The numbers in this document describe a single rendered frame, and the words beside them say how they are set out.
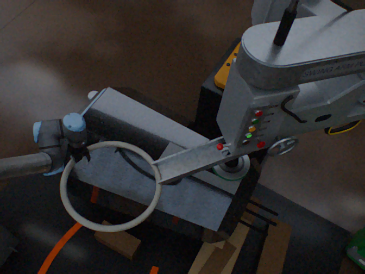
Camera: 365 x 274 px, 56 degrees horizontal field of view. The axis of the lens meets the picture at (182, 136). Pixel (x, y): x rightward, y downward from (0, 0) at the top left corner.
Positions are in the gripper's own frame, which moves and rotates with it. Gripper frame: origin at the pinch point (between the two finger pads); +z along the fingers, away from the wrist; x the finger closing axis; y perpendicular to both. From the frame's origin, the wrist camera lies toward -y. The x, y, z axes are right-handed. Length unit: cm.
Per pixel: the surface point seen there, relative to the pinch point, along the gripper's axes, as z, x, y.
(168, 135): 0.3, 18.8, -44.8
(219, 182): -1, 59, -42
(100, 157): 12.7, -1.1, -11.1
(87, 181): 25.3, 0.1, 0.3
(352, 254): 61, 152, -105
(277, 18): -58, 29, -108
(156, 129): 0.7, 11.0, -42.8
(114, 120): 2.6, -10.2, -29.5
